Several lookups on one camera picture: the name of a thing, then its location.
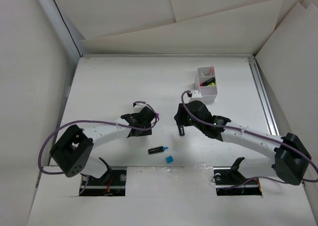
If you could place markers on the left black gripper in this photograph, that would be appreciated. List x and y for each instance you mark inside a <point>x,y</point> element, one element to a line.
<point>145,132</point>

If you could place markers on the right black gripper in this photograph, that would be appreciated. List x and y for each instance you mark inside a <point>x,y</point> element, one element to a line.
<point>181,115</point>

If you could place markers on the blue highlighter cap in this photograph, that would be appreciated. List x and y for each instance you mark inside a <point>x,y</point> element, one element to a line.
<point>169,159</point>

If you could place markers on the yellow cap black highlighter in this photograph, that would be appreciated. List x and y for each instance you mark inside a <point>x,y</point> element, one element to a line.
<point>214,82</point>

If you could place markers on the pink clear pen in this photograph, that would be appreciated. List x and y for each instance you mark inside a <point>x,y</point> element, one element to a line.
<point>212,70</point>

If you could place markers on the pink cap black highlighter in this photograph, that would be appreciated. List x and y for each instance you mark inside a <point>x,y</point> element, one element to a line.
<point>206,83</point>

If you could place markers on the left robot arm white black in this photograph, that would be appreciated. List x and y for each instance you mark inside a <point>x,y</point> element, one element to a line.
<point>72,151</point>

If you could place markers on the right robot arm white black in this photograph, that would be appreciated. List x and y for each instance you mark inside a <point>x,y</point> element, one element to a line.
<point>284,157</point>

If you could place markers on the purple tip black highlighter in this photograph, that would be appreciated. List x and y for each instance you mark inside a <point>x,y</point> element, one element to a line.
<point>181,130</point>

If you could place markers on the blue tip black highlighter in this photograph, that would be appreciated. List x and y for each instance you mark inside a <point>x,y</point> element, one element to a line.
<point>157,150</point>

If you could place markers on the white compartment pen holder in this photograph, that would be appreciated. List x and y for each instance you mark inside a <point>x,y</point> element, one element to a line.
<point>209,93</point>

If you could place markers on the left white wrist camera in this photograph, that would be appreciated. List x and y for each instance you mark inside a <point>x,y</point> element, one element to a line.
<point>139,104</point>

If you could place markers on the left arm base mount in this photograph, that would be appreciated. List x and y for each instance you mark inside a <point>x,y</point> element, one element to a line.
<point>109,181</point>

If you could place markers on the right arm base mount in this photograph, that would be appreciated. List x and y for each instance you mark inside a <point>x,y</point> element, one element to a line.
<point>229,182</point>

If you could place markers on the aluminium rail right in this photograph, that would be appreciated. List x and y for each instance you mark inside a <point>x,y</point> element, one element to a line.
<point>266,107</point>

